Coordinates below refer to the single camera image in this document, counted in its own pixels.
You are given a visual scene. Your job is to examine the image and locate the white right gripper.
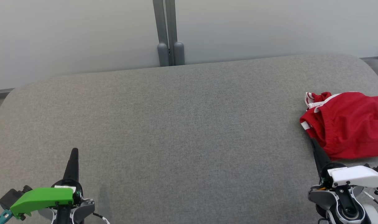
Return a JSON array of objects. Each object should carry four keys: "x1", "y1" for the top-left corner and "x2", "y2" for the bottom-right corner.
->
[{"x1": 310, "y1": 138, "x2": 378, "y2": 189}]

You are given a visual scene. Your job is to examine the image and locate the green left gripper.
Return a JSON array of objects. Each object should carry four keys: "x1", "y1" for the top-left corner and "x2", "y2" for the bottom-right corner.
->
[{"x1": 10, "y1": 148, "x2": 84, "y2": 218}]

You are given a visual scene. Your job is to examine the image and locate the red Bulls 23 shorts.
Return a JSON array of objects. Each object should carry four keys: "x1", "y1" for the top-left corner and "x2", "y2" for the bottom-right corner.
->
[{"x1": 299, "y1": 92, "x2": 378, "y2": 161}]

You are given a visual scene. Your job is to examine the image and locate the red white basketball jersey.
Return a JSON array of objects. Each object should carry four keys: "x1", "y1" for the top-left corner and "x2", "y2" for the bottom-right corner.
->
[{"x1": 305, "y1": 91, "x2": 332, "y2": 109}]

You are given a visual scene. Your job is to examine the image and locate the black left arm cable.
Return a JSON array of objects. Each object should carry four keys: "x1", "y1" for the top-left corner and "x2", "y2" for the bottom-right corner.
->
[{"x1": 93, "y1": 212, "x2": 110, "y2": 224}]

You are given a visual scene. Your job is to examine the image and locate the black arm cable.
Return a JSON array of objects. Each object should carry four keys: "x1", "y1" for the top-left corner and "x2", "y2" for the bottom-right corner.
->
[
  {"x1": 93, "y1": 212, "x2": 110, "y2": 224},
  {"x1": 363, "y1": 191, "x2": 378, "y2": 215}
]

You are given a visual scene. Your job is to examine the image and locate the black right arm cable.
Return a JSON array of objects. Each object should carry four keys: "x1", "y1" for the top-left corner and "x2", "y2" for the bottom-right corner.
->
[{"x1": 363, "y1": 191, "x2": 378, "y2": 215}]

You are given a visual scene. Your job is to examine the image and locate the teal left camera connector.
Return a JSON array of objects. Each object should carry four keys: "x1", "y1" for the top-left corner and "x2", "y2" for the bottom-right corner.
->
[{"x1": 0, "y1": 209, "x2": 14, "y2": 224}]

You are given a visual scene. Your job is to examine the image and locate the grey metal partition post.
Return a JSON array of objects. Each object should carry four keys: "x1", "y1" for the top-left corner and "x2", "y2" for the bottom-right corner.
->
[
  {"x1": 153, "y1": 0, "x2": 171, "y2": 67},
  {"x1": 165, "y1": 0, "x2": 185, "y2": 66}
]

